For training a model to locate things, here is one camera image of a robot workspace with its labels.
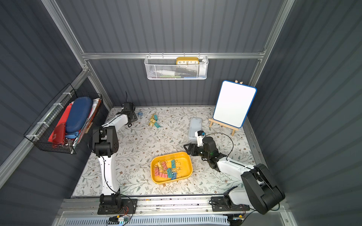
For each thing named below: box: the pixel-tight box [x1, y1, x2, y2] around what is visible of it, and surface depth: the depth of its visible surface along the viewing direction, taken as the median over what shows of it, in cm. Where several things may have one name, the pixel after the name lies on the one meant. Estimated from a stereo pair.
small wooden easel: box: [208, 118, 239, 137], surface depth 102 cm
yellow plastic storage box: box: [150, 151, 193, 185], surface depth 86 cm
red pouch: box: [47, 122, 66, 145], surface depth 67 cm
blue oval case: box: [65, 96, 93, 138], surface depth 74 cm
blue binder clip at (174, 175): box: [171, 171, 178, 180], surface depth 84 cm
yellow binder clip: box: [148, 117, 157, 128], surface depth 110 cm
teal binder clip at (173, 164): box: [171, 159, 176, 169], surface depth 89 cm
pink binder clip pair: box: [153, 160, 168, 179], surface depth 86 cm
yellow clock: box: [175, 56, 200, 65], surface depth 90 cm
